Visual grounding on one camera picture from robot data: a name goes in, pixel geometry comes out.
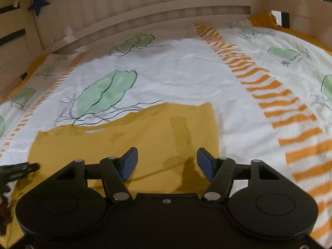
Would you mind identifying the blue star decoration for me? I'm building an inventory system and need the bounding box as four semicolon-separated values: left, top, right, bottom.
28;0;50;17

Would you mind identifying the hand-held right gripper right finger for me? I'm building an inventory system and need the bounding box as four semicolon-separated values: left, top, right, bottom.
197;148;283;203

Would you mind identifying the white leaf print duvet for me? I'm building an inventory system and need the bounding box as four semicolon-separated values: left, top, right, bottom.
0;22;332;247

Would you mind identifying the orange bed sheet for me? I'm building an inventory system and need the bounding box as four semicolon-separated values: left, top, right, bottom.
248;12;332;55

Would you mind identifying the wooden bed frame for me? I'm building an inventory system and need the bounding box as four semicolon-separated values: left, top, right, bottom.
0;0;332;101

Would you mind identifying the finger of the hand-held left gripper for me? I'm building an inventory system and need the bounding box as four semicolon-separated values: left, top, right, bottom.
0;162;40;183

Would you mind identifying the mustard yellow knit garment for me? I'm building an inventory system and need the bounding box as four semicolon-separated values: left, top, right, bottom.
10;102;221;242

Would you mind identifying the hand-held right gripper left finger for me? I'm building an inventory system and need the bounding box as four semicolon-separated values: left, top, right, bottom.
53;147;139;203

